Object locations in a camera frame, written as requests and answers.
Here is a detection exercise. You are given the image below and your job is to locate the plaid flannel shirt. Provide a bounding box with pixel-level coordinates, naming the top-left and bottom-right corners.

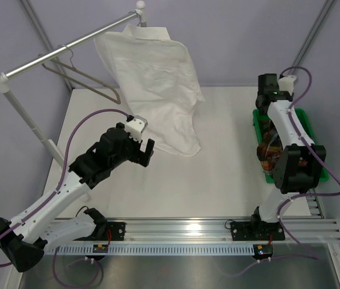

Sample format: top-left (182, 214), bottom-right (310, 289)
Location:
top-left (256, 120), bottom-right (283, 176)

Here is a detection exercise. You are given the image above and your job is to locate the grey metal hanger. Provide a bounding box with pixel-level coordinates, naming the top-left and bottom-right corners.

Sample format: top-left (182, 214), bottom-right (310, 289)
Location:
top-left (42, 44), bottom-right (120, 104)

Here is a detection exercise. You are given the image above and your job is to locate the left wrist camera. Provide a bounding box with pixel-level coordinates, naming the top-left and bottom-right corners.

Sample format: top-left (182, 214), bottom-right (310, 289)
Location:
top-left (125, 115), bottom-right (148, 142)

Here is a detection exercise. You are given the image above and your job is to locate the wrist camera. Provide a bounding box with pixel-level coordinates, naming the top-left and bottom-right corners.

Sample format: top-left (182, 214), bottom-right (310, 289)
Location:
top-left (125, 115), bottom-right (148, 142)
top-left (277, 75), bottom-right (297, 96)

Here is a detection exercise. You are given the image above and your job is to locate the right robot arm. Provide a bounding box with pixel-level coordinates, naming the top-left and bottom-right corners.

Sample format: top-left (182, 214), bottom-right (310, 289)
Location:
top-left (249, 73), bottom-right (326, 241)

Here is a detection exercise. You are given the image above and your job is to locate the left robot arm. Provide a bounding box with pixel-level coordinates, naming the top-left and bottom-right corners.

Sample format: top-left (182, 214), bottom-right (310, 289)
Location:
top-left (0, 116), bottom-right (155, 273)

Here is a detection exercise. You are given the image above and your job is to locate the aluminium mounting rail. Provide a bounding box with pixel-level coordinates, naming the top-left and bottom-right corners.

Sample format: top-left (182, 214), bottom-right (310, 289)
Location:
top-left (46, 217), bottom-right (340, 244)

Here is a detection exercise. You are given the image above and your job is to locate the white shirt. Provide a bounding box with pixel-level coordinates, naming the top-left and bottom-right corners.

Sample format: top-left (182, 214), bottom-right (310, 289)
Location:
top-left (94, 24), bottom-right (205, 157)

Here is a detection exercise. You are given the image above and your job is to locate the green plastic bin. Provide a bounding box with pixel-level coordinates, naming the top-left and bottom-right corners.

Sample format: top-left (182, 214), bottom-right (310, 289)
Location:
top-left (252, 108), bottom-right (329, 184)

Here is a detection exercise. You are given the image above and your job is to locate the silver clothes rack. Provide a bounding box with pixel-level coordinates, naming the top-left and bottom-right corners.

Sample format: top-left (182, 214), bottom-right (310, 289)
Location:
top-left (0, 0), bottom-right (93, 202)

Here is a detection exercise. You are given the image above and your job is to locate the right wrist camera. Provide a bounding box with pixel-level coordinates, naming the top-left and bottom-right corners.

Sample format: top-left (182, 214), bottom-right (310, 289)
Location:
top-left (277, 75), bottom-right (297, 96)

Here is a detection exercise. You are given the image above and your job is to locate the white slotted cable duct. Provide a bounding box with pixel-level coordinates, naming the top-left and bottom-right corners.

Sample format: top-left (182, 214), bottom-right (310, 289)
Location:
top-left (58, 243), bottom-right (255, 256)

